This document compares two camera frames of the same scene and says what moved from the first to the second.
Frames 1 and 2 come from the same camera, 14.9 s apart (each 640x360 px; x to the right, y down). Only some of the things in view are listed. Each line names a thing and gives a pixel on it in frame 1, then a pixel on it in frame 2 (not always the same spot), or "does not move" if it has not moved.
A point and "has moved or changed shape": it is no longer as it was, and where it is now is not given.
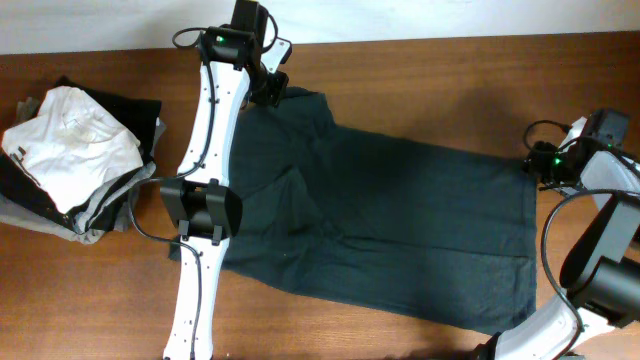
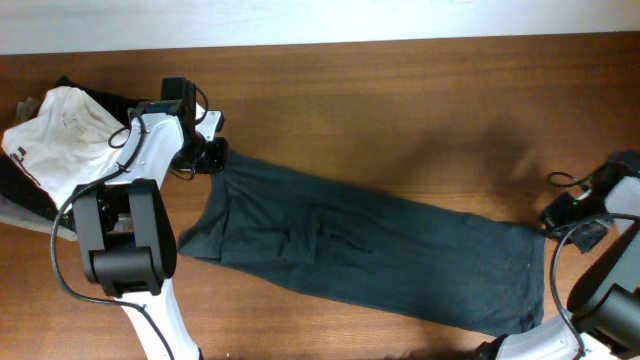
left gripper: [273, 94] to [215, 160]
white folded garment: [71, 146] does not move
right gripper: [537, 162] to [553, 212]
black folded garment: [18, 185] does not move
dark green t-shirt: [419, 228] has moved or changed shape
